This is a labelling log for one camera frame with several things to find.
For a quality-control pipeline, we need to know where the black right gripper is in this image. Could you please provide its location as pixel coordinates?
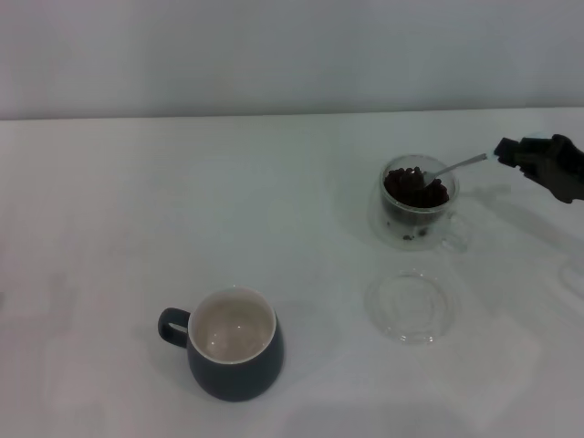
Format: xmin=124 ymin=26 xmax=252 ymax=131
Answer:
xmin=494 ymin=133 xmax=584 ymax=204

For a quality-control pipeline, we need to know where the steel spoon light-blue handle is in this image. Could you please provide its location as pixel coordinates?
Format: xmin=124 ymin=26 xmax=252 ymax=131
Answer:
xmin=421 ymin=151 xmax=499 ymax=189

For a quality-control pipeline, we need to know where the dark blue ceramic mug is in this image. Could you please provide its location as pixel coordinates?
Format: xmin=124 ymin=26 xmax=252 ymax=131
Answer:
xmin=157 ymin=286 xmax=285 ymax=403

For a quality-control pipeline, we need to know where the pile of coffee beans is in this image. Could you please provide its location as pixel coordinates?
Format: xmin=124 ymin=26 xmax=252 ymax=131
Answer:
xmin=382 ymin=166 xmax=450 ymax=214

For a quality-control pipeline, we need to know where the clear glass saucer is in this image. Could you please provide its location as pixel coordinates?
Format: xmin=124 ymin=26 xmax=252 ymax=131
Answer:
xmin=363 ymin=269 xmax=458 ymax=346

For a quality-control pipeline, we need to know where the double-wall glass cup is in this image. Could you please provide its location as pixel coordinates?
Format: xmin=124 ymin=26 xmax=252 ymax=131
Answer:
xmin=368 ymin=154 xmax=472 ymax=252

